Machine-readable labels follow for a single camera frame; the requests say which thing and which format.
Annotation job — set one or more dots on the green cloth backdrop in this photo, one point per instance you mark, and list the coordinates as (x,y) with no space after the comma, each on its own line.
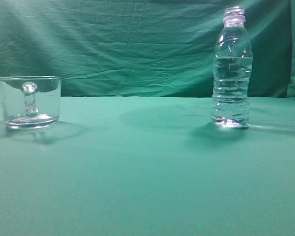
(161,48)

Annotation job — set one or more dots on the clear plastic water bottle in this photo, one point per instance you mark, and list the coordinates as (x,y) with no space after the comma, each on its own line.
(232,69)

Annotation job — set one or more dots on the green table cloth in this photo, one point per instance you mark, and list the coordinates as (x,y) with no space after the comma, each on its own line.
(146,166)

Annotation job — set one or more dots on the clear glass mug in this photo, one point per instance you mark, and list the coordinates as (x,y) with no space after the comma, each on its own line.
(30,102)

